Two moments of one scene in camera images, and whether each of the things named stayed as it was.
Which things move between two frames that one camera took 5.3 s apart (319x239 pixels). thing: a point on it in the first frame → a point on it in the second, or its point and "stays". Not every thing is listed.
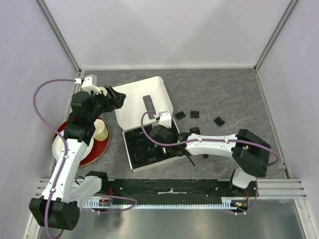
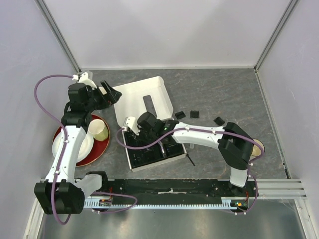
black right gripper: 169,129 → 140,130
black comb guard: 219,121 stays
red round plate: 98,149 stays
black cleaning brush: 191,160 stays
